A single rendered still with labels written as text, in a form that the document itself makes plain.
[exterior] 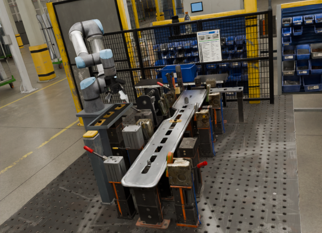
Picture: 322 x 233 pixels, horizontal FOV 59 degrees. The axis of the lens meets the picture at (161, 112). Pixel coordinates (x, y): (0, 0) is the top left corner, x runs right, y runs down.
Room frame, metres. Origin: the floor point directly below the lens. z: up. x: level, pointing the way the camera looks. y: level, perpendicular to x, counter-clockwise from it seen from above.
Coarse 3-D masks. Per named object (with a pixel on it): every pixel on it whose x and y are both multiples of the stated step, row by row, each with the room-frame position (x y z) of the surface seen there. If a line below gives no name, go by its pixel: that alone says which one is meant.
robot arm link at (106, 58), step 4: (100, 52) 1.76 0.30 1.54; (104, 52) 1.75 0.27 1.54; (108, 52) 1.76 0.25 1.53; (100, 56) 1.77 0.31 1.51; (104, 56) 1.75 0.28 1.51; (108, 56) 1.75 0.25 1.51; (112, 56) 1.77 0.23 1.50; (104, 60) 1.75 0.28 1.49; (108, 60) 1.75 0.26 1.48; (112, 60) 1.77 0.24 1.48; (104, 64) 1.75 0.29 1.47; (108, 64) 1.75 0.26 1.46; (112, 64) 1.76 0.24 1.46; (104, 68) 1.76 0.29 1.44; (108, 68) 1.75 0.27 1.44
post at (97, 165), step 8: (96, 136) 1.44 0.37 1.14; (88, 144) 1.42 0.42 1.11; (96, 144) 1.42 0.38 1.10; (88, 152) 1.43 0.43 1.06; (96, 152) 1.41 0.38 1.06; (96, 160) 1.42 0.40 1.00; (96, 168) 1.43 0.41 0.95; (104, 168) 1.45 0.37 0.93; (96, 176) 1.43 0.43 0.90; (104, 176) 1.43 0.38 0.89; (104, 184) 1.42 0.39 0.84; (104, 192) 1.42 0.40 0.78; (112, 192) 1.46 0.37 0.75; (104, 200) 1.43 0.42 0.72; (112, 200) 1.43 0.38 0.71
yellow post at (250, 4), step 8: (248, 0) 2.59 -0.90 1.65; (256, 0) 2.64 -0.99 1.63; (248, 8) 2.59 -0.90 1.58; (256, 8) 2.58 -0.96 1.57; (248, 16) 2.59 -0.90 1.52; (256, 16) 2.57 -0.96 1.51; (248, 24) 2.59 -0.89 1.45; (248, 32) 2.60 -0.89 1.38; (248, 40) 2.60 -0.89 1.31; (256, 40) 2.57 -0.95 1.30; (256, 48) 2.57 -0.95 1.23; (256, 56) 2.57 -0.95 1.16; (248, 64) 2.60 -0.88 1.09; (256, 64) 2.57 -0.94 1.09; (248, 72) 2.60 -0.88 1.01; (248, 80) 2.61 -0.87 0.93; (256, 80) 2.58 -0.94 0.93; (256, 88) 2.58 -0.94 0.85; (256, 96) 2.58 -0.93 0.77
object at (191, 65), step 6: (168, 66) 2.82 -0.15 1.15; (174, 66) 2.79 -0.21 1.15; (186, 66) 2.74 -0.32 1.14; (192, 66) 2.61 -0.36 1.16; (162, 72) 2.68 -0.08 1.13; (168, 72) 2.66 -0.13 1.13; (174, 72) 2.63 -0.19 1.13; (186, 72) 2.58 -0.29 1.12; (192, 72) 2.58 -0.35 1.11; (162, 78) 2.69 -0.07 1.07; (174, 78) 2.63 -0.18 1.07; (186, 78) 2.58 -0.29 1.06; (192, 78) 2.57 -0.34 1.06
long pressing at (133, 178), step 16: (192, 96) 2.23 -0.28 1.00; (176, 112) 1.93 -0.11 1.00; (192, 112) 1.89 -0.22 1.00; (160, 128) 1.71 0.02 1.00; (176, 128) 1.67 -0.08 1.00; (160, 144) 1.48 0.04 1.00; (176, 144) 1.46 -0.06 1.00; (144, 160) 1.34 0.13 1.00; (160, 160) 1.31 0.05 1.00; (128, 176) 1.21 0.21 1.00; (144, 176) 1.19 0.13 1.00; (160, 176) 1.17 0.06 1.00
